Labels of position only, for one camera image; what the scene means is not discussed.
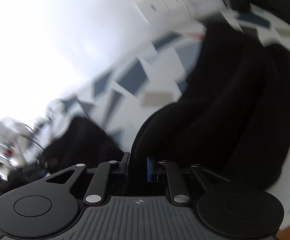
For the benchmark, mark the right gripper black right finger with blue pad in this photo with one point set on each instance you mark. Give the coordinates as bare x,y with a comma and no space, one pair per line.
168,174

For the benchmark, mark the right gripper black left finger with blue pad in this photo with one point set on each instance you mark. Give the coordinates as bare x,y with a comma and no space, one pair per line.
107,177

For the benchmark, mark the black ribbed knit garment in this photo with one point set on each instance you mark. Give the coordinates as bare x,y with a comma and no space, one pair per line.
233,118

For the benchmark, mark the geometric patterned bed sheet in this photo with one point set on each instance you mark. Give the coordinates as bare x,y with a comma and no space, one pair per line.
122,97

